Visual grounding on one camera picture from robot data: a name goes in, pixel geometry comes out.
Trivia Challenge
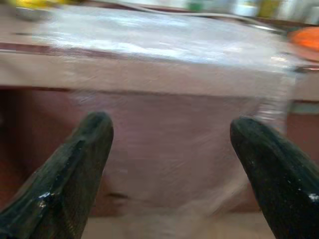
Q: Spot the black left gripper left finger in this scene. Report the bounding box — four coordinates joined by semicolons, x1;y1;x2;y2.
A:
0;111;114;239

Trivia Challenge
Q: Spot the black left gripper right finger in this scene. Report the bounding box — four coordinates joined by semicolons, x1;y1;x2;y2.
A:
229;118;319;239

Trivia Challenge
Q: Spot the yellow plastic cup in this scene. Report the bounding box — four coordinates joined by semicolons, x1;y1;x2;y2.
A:
17;0;58;8

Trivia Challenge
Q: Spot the brown cabinet door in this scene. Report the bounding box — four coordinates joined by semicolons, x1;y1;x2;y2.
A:
0;87;83;217
286;112;319;207

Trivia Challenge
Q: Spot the clear bubble wrap sheet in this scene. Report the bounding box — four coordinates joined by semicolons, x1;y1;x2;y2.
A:
14;4;297;220

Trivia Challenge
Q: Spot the orange plastic bag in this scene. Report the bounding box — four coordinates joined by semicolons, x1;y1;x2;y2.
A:
286;26;319;63

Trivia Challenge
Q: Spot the round steel plate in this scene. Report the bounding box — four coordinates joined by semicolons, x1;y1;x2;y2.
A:
14;6;53;22

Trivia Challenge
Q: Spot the white plastic bottle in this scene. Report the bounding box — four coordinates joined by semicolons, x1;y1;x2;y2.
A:
235;0;260;17

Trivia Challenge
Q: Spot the clear bottle with green liquid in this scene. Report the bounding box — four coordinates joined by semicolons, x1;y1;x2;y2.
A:
185;0;201;12

